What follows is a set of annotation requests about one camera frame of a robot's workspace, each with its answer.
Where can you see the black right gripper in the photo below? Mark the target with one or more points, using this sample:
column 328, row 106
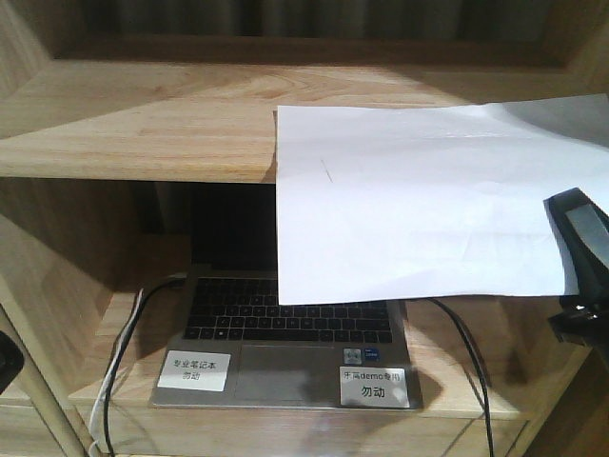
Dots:
column 583, row 227

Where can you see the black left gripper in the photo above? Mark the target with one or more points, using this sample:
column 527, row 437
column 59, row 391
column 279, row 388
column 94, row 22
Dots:
column 12, row 361

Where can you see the white paper sheet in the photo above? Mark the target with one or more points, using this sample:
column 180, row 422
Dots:
column 409, row 203

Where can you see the white label sticker left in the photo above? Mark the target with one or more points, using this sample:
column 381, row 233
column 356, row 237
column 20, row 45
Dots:
column 192, row 370

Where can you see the white label sticker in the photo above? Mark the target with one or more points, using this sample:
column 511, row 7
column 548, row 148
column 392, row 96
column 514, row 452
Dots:
column 192, row 370
column 373, row 387

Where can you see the silver laptop with black keys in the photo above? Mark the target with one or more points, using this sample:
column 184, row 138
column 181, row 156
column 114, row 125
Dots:
column 281, row 356

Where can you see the wooden shelf unit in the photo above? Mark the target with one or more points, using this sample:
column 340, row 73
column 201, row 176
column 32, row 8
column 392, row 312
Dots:
column 84, row 113

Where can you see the white label sticker right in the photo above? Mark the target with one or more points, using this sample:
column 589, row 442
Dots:
column 373, row 387

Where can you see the grey curtain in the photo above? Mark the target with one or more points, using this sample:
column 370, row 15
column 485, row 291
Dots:
column 505, row 21

